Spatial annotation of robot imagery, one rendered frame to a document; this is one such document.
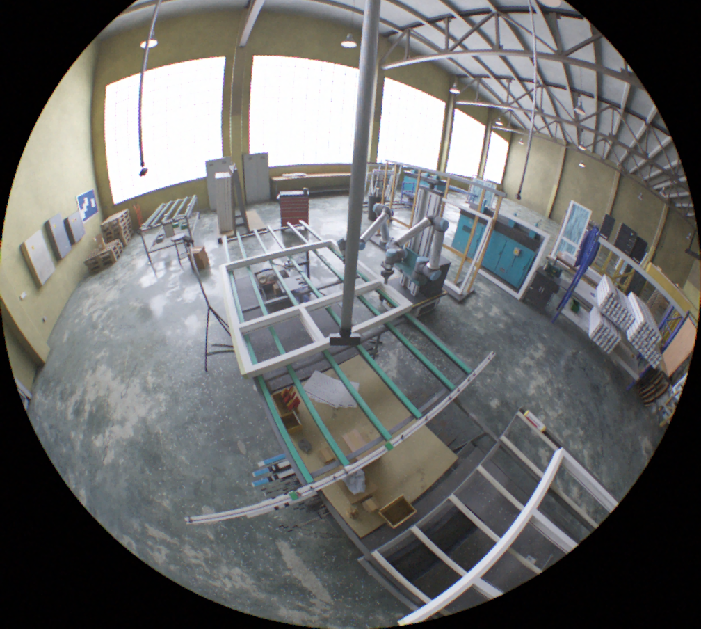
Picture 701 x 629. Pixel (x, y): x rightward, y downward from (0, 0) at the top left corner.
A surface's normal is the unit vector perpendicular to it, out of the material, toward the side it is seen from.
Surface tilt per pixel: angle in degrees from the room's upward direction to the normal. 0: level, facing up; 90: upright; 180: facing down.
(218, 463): 0
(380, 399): 0
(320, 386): 0
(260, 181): 90
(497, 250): 90
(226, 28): 90
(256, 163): 90
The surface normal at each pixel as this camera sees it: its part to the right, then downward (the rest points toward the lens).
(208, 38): 0.53, 0.51
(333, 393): 0.07, -0.82
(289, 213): 0.19, 0.57
